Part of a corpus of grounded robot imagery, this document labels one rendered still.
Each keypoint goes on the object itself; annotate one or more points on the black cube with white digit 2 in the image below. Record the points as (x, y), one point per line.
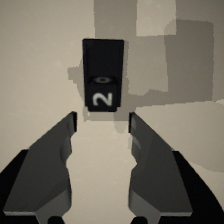
(102, 94)

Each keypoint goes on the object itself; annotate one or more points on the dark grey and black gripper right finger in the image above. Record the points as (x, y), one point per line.
(164, 187)

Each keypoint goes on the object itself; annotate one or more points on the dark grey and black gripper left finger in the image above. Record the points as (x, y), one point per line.
(35, 185)

